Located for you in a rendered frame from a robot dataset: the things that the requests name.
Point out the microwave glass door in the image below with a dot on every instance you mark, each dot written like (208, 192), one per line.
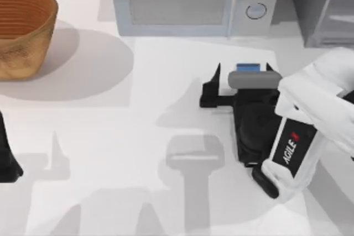
(177, 1)

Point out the pale microwave oven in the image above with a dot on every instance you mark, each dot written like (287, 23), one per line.
(272, 30)

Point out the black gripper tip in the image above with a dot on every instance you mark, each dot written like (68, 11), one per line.
(7, 158)

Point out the small blue box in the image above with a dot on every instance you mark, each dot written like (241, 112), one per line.
(248, 67)

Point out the brown woven basket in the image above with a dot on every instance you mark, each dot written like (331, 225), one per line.
(26, 39)

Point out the grey cabinet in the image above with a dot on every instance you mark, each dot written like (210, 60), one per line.
(323, 12)

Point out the round microwave knob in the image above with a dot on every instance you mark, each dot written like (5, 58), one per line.
(256, 11)

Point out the pale grey rounded box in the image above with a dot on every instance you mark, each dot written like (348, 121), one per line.
(254, 79)

